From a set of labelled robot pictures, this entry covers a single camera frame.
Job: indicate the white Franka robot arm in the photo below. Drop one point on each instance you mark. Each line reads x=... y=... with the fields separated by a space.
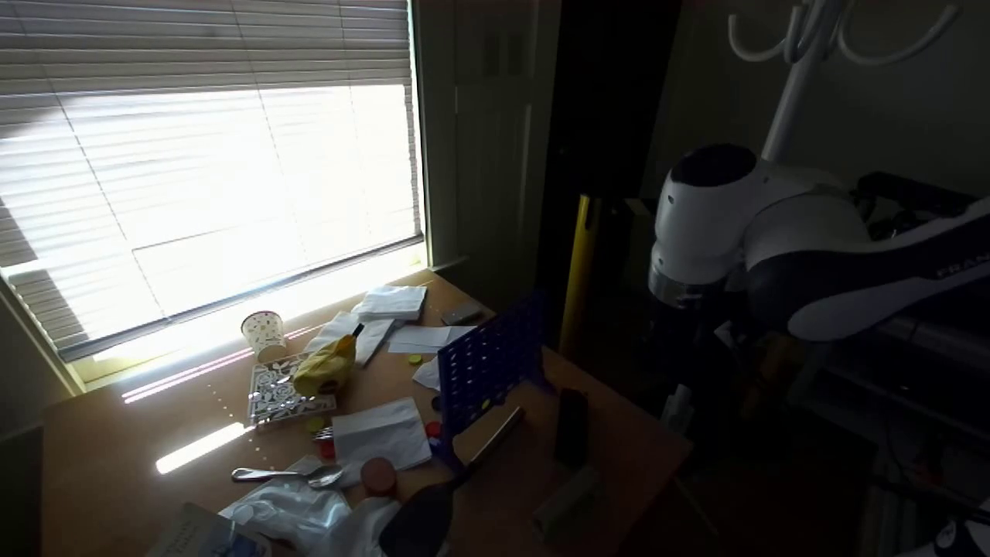
x=721 y=219

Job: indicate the yellow barrier pole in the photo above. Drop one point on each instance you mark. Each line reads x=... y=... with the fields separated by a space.
x=581 y=272

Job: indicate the blue connect four grid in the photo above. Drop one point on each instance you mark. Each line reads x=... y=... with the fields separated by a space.
x=485 y=367

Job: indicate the white paper sheet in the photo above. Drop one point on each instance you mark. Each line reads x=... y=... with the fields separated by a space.
x=423 y=339

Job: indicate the white book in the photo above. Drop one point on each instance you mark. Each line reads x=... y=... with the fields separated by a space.
x=391 y=302

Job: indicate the yellow game disc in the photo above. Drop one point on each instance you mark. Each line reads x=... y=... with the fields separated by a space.
x=413 y=360

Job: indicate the white paper scrap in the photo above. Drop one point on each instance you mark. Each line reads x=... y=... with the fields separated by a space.
x=428 y=376

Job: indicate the white envelope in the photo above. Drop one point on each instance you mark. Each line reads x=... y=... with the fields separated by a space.
x=372 y=342

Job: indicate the black rectangular case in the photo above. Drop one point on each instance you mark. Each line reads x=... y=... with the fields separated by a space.
x=570 y=426

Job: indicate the yellow snack bag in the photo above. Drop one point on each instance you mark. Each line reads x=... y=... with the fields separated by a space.
x=325 y=362

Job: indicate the white paper napkin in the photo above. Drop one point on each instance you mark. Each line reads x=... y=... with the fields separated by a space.
x=378 y=433

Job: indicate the red round lid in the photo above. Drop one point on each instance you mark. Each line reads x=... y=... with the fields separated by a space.
x=378 y=478

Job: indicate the white remote control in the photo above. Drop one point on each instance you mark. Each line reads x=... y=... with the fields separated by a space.
x=564 y=503

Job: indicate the silver foil bag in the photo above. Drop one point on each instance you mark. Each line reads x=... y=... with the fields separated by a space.
x=279 y=398

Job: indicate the metal spoon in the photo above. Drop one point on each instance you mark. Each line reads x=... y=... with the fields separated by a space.
x=263 y=476
x=332 y=478

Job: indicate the wide white window blinds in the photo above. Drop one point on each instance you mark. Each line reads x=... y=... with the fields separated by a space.
x=206 y=156

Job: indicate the black shelf unit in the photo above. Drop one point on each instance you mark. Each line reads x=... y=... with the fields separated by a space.
x=907 y=319

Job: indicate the white rounded object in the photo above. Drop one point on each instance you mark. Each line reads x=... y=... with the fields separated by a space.
x=963 y=538

